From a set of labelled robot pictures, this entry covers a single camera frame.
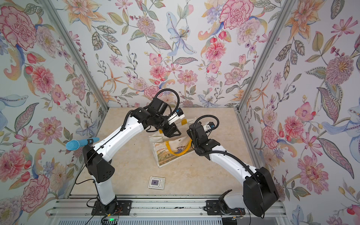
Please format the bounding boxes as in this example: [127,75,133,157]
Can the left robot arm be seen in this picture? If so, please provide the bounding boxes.
[83,107,185,206]

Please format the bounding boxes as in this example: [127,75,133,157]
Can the aluminium corner post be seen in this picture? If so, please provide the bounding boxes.
[237,0,296,112]
[39,0,109,111]

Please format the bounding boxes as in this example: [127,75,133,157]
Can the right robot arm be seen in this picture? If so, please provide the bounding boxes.
[187,122,279,218]

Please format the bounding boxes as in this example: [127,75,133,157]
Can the aluminium corner post right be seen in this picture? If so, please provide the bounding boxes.
[237,0,296,112]

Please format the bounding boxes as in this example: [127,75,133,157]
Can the aluminium corner post left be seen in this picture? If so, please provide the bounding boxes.
[39,0,109,111]

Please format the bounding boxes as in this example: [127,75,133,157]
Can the blue foam microphone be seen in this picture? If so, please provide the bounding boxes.
[66,137,100,151]

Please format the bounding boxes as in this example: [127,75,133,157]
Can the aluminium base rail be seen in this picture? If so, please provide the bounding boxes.
[45,195,290,225]

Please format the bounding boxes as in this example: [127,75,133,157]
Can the white canvas pouch yellow handles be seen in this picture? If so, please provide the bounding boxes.
[149,118,196,168]

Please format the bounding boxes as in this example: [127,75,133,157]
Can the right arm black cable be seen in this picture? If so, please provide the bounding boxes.
[192,114,220,133]

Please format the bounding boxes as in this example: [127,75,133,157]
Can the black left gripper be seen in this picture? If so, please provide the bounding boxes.
[153,115,183,137]

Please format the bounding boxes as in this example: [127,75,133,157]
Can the small square marker card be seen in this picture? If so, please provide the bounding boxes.
[148,176,166,190]

